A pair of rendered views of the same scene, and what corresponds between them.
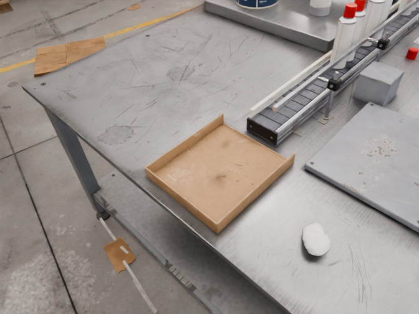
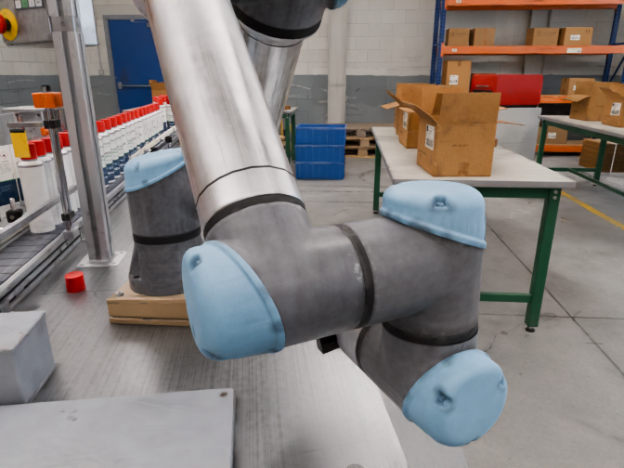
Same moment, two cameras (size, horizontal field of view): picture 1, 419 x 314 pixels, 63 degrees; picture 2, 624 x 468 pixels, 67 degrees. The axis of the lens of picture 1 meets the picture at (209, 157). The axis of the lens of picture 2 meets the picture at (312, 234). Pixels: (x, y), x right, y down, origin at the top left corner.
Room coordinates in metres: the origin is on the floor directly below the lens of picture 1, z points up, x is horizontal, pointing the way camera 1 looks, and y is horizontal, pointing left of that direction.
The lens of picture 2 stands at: (0.25, -0.35, 1.23)
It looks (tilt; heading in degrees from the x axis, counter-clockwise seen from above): 19 degrees down; 306
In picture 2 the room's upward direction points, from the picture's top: straight up
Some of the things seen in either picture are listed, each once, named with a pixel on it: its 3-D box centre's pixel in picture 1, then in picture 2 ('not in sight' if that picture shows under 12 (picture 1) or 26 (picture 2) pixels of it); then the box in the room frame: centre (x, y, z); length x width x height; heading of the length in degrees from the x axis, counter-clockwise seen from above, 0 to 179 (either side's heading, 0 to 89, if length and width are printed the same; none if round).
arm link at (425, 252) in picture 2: not in sight; (412, 261); (0.38, -0.67, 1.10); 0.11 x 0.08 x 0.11; 60
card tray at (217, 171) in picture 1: (220, 165); not in sight; (0.62, -0.03, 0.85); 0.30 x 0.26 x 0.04; 133
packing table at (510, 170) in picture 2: not in sight; (435, 201); (1.40, -3.42, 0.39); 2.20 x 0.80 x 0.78; 121
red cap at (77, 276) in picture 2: (412, 53); (74, 281); (1.12, -0.77, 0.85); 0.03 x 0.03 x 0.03
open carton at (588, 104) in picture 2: not in sight; (593, 100); (0.81, -6.07, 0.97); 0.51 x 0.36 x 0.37; 34
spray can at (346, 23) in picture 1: (343, 37); not in sight; (1.01, -0.45, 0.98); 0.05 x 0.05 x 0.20
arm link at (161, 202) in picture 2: not in sight; (166, 188); (0.92, -0.86, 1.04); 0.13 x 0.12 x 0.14; 60
